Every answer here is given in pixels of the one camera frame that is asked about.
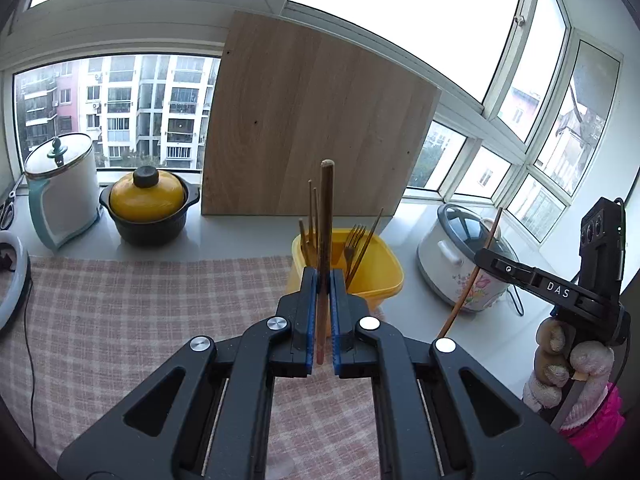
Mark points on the yellow plastic container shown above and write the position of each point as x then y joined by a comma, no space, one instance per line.
380,270

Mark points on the wooden chopsticks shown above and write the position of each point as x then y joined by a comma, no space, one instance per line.
303,240

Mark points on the brown wooden chopstick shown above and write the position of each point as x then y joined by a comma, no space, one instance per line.
316,220
457,300
310,210
370,232
326,210

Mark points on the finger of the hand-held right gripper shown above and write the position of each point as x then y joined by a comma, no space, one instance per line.
505,269

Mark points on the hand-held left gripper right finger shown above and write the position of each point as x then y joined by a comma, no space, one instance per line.
334,310

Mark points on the person's right hand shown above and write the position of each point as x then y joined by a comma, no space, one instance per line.
550,360

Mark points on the black pot with yellow lid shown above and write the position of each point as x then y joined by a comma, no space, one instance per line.
147,200

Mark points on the pink checkered cloth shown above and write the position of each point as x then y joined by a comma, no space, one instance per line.
125,310

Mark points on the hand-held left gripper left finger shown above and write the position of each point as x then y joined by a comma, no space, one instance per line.
312,305

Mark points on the white floral rice cooker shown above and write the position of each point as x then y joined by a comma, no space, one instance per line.
450,260

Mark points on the person's right forearm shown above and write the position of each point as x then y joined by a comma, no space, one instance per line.
600,430

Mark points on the wooden board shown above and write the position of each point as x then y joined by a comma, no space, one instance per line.
310,110

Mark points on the metal fork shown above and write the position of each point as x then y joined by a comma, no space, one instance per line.
352,242

